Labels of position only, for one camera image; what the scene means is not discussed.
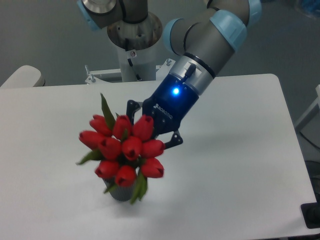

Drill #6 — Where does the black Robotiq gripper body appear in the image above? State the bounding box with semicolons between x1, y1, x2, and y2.
142;74;199;137

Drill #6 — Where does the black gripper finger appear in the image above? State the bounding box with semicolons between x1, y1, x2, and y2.
156;130;184;148
126;99;144;125

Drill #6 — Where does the red tulip bouquet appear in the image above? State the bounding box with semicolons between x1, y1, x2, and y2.
77;96;165;204

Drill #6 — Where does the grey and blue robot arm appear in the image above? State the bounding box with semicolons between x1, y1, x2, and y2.
77;0;262;149

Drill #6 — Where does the dark grey ribbed vase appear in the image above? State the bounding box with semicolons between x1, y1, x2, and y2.
102;178;136;202

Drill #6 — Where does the beige chair seat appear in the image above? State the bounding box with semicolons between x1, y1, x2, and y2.
0;65;46;89

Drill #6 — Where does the black device at table edge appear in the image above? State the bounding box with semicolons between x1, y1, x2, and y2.
300;202;320;229

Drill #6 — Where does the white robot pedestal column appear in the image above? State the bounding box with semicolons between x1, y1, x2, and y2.
116;46;156;81

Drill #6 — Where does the white metal base frame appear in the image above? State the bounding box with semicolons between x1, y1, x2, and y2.
84;58;176;85

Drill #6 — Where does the white frame at right edge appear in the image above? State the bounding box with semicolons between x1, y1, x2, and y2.
293;85;320;132

